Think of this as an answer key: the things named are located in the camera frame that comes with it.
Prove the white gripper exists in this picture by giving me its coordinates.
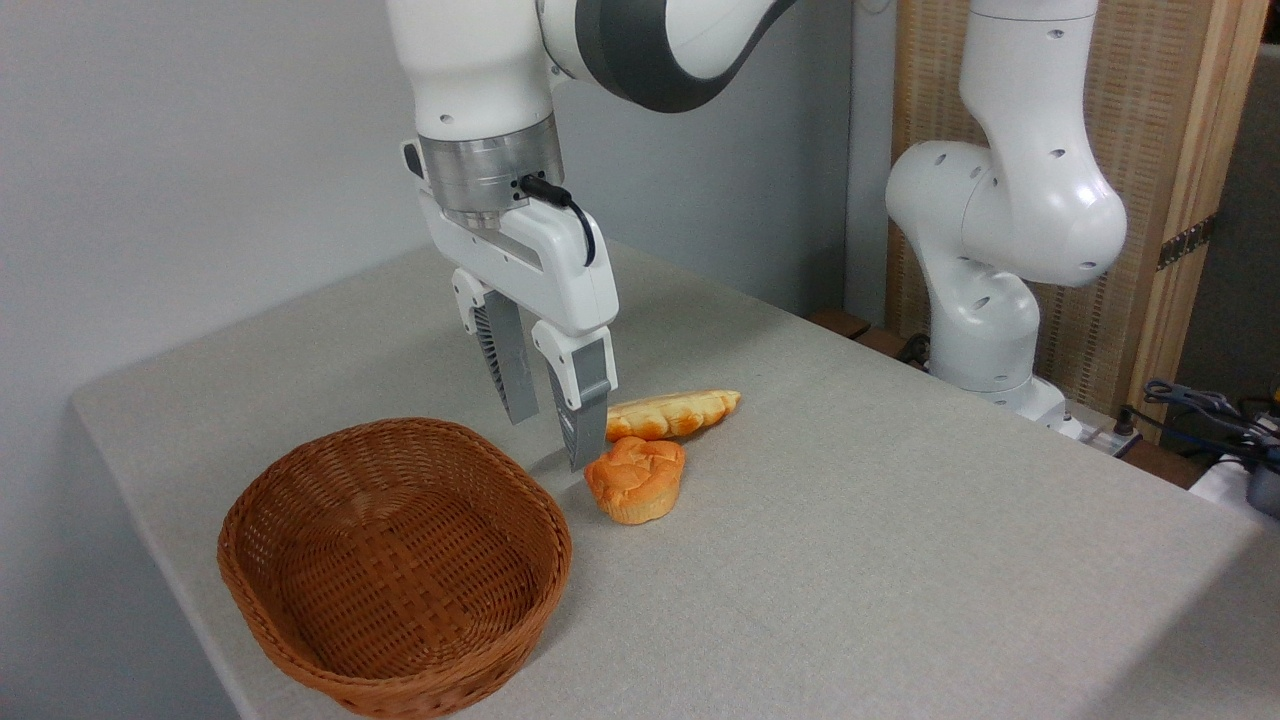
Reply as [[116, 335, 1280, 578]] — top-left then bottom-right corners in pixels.
[[417, 188, 620, 472]]

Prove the long braided bread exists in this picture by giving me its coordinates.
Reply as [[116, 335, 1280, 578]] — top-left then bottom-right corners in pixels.
[[605, 389, 743, 442]]

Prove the round muffin-shaped bread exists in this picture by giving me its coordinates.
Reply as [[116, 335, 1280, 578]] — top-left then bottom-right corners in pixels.
[[584, 436, 688, 527]]

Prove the brown wicker basket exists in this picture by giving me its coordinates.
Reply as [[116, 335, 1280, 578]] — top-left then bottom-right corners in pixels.
[[217, 417, 574, 720]]

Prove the brown wooden board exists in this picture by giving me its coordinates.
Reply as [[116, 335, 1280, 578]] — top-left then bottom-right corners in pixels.
[[807, 307, 931, 371]]

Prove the metal screen hinge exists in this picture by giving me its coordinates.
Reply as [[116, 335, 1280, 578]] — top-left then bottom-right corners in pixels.
[[1157, 214, 1217, 272]]

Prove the wooden folding screen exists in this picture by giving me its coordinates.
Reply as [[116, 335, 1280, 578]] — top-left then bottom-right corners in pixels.
[[885, 0, 1271, 443]]

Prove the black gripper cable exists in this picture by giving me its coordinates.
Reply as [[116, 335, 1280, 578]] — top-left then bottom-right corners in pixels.
[[518, 174, 598, 269]]

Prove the bundle of dark cables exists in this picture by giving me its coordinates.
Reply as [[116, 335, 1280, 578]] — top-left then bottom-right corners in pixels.
[[1143, 378, 1280, 456]]

